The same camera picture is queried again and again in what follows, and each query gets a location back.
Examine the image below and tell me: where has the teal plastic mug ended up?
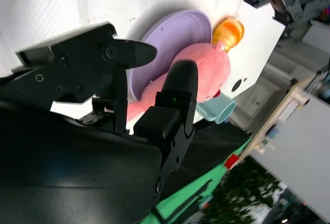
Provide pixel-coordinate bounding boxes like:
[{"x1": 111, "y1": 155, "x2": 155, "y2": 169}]
[{"x1": 195, "y1": 95, "x2": 237, "y2": 124}]

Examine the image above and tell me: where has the light wooden board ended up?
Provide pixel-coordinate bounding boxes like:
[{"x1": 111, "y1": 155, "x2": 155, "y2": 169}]
[{"x1": 238, "y1": 76, "x2": 313, "y2": 163}]

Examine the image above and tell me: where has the purple plastic plate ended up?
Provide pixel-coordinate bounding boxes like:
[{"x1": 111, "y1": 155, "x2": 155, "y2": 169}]
[{"x1": 128, "y1": 9, "x2": 213, "y2": 102}]

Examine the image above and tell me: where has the white cabinet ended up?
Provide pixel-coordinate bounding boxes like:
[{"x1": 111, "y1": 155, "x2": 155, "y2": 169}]
[{"x1": 252, "y1": 90, "x2": 330, "y2": 222}]

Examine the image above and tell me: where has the pink plush doll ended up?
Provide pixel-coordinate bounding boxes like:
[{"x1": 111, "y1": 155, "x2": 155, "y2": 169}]
[{"x1": 127, "y1": 41, "x2": 231, "y2": 122}]

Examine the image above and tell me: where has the orange white striped pumpkin toy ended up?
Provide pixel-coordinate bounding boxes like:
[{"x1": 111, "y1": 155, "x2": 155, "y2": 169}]
[{"x1": 211, "y1": 18, "x2": 245, "y2": 54}]

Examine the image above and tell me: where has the black backdrop cloth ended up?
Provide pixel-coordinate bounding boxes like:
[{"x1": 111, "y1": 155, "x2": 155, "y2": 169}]
[{"x1": 177, "y1": 117, "x2": 252, "y2": 199}]

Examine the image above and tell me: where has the small red block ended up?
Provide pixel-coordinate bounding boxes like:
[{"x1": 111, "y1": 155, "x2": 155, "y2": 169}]
[{"x1": 224, "y1": 154, "x2": 239, "y2": 169}]

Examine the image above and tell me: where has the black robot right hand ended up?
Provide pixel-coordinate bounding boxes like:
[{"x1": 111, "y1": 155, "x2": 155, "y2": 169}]
[{"x1": 0, "y1": 21, "x2": 200, "y2": 224}]

